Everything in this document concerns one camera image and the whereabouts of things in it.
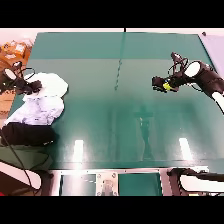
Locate dark green garment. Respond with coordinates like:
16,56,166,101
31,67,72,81
0,144,55,172

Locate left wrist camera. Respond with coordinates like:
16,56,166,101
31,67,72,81
11,60,24,71

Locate brown cardboard box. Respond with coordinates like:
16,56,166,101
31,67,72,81
0,39,35,69

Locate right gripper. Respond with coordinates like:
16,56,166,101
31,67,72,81
151,75,180,94

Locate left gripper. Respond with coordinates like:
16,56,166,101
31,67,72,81
17,79,43,96

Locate black garment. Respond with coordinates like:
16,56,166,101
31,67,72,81
0,122,58,147

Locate black cable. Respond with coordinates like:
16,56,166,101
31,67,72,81
0,128,35,196

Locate silver frame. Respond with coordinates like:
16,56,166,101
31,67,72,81
48,166,178,197

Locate white garment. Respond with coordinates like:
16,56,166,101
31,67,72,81
23,72,70,100

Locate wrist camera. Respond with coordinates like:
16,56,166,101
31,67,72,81
11,60,24,71
170,51,185,68

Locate light blue shirt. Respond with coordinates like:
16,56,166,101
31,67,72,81
4,93,65,127

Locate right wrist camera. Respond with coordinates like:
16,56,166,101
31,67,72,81
170,51,185,68

